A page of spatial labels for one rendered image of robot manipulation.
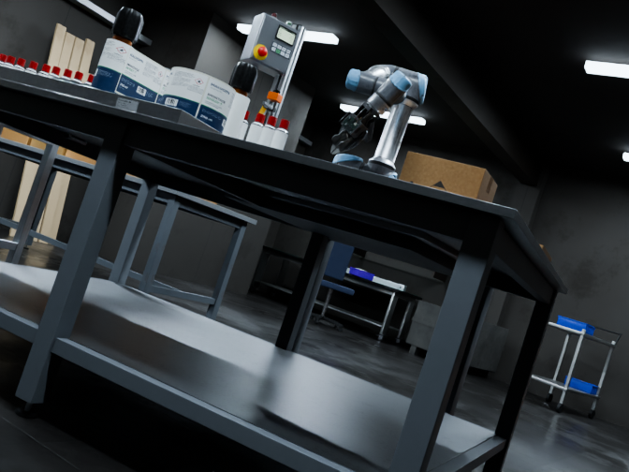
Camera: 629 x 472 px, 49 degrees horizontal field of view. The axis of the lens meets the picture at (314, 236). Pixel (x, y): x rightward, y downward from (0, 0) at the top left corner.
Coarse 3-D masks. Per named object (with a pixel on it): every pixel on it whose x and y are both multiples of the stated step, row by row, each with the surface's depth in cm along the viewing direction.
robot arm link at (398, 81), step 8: (400, 72) 237; (392, 80) 237; (400, 80) 236; (408, 80) 237; (384, 88) 238; (392, 88) 237; (400, 88) 237; (408, 88) 239; (384, 96) 237; (392, 96) 238; (400, 96) 239; (392, 104) 240
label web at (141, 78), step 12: (132, 48) 214; (132, 60) 216; (144, 60) 220; (132, 72) 217; (144, 72) 221; (156, 72) 225; (168, 72) 229; (120, 84) 214; (132, 84) 218; (144, 84) 222; (156, 84) 226; (132, 96) 219; (144, 96) 223; (156, 96) 227
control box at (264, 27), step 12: (252, 24) 276; (264, 24) 269; (276, 24) 271; (252, 36) 272; (264, 36) 269; (252, 48) 268; (288, 48) 275; (252, 60) 269; (264, 60) 271; (276, 60) 273; (288, 60) 276; (276, 72) 275
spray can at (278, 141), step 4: (284, 120) 257; (280, 124) 257; (284, 124) 256; (288, 124) 258; (280, 128) 256; (284, 128) 257; (276, 132) 256; (280, 132) 255; (284, 132) 256; (276, 136) 256; (280, 136) 255; (284, 136) 256; (272, 140) 256; (276, 140) 255; (280, 140) 255; (284, 140) 256; (272, 144) 256; (276, 144) 255; (280, 144) 255; (284, 144) 257; (276, 148) 255; (280, 148) 256
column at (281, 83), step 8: (296, 24) 278; (304, 32) 279; (296, 48) 277; (296, 56) 279; (288, 72) 277; (280, 80) 276; (288, 80) 279; (272, 88) 277; (280, 88) 276; (272, 104) 276; (280, 104) 278; (264, 112) 277
